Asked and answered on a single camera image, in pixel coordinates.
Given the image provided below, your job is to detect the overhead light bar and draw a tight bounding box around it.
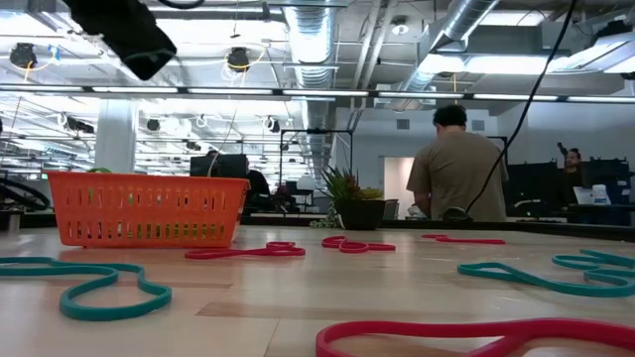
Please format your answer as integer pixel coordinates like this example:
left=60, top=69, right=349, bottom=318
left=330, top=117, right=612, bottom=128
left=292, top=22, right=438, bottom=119
left=0, top=83, right=635, bottom=105

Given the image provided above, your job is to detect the silver ventilation duct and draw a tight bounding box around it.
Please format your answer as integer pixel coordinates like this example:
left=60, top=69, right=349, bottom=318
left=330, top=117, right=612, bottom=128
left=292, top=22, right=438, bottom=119
left=396, top=0, right=500, bottom=96
left=282, top=0, right=341, bottom=166

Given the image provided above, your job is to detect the potted succulent plant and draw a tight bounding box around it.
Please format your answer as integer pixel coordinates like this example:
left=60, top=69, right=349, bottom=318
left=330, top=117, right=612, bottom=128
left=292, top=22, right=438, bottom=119
left=309, top=165, right=388, bottom=232

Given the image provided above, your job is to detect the white column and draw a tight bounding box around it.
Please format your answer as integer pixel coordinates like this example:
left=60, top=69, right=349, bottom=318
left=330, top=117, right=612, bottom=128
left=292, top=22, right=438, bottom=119
left=93, top=98, right=138, bottom=176

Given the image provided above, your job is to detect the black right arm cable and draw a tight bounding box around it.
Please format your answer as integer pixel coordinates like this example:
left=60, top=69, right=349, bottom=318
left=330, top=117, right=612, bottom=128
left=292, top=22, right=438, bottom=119
left=464, top=0, right=579, bottom=215

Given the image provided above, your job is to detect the red rubber band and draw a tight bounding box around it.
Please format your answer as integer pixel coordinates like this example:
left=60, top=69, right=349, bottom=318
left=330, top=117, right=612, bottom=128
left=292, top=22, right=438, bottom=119
left=320, top=234, right=398, bottom=255
left=184, top=240, right=308, bottom=261
left=315, top=317, right=635, bottom=357
left=421, top=233, right=508, bottom=247

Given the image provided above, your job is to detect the black metal stand frame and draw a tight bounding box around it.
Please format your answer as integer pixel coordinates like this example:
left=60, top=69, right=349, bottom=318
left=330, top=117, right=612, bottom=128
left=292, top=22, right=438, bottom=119
left=278, top=128, right=355, bottom=200

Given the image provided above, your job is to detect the black dome mount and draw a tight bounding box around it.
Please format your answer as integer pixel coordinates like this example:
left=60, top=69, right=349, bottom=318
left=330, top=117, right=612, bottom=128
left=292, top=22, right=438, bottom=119
left=441, top=206, right=473, bottom=222

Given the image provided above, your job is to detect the teal rubber band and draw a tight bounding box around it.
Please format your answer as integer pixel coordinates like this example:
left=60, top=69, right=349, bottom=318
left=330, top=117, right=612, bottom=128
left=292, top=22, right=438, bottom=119
left=0, top=255, right=174, bottom=322
left=551, top=248, right=635, bottom=287
left=456, top=261, right=635, bottom=299

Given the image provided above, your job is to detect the black metal table frame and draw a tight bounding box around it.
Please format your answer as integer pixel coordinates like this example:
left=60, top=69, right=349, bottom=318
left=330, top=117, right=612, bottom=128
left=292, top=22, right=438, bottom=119
left=0, top=210, right=635, bottom=243

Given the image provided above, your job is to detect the white bottle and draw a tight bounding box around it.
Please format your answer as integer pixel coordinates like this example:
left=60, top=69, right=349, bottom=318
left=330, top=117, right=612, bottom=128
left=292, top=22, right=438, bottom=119
left=591, top=183, right=612, bottom=206

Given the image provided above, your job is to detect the black monitor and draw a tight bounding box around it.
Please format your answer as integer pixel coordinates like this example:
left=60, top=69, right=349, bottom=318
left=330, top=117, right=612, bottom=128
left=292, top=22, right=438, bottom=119
left=507, top=162, right=561, bottom=219
left=189, top=152, right=248, bottom=180

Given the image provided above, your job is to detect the orange plastic slotted bin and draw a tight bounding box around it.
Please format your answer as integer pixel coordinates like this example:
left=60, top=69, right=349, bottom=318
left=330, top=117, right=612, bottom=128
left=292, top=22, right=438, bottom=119
left=46, top=170, right=251, bottom=250

